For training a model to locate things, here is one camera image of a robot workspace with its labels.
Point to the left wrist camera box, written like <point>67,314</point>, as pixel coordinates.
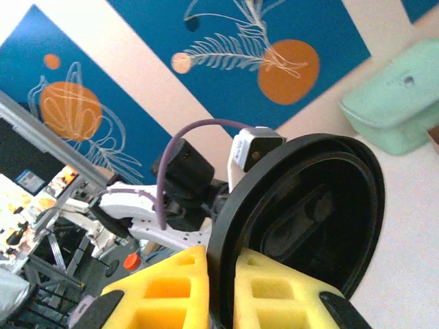
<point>255,150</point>

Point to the aluminium frame beam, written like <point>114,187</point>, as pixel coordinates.
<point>51,137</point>

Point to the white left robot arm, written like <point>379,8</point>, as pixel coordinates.
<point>144,233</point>

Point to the black screen panel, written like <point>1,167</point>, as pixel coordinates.
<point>24,154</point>

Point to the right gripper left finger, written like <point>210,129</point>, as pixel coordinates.
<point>164,308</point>

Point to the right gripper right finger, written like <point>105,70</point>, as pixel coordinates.
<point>274,308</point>

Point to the orange round cap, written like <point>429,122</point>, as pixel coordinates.
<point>132,261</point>

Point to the grey metal shelf frame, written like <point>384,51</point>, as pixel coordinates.
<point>51,267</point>

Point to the mint green zip case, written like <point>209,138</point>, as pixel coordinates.
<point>387,103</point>

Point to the black plastic cup lid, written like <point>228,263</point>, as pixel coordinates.
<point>308,222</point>

